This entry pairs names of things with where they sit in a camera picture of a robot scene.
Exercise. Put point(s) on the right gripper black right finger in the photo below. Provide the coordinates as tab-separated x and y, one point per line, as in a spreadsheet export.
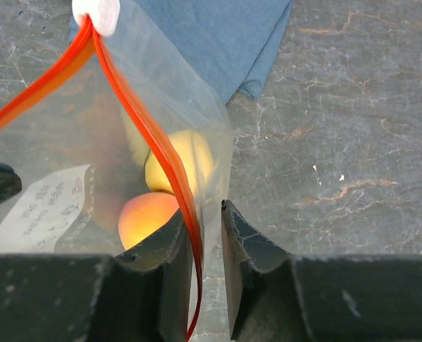
274	295

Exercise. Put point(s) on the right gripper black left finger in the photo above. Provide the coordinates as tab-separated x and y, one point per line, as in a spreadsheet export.
141	295

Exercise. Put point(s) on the orange-red toy peach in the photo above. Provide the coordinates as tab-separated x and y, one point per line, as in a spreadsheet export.
144	215

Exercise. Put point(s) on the clear zip bag orange zipper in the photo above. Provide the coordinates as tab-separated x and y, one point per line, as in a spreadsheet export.
79	138

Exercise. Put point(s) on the yellow toy pear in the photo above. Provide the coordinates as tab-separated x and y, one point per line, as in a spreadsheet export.
196	157

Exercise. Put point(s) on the blue folded cloth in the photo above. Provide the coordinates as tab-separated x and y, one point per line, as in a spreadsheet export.
232	45

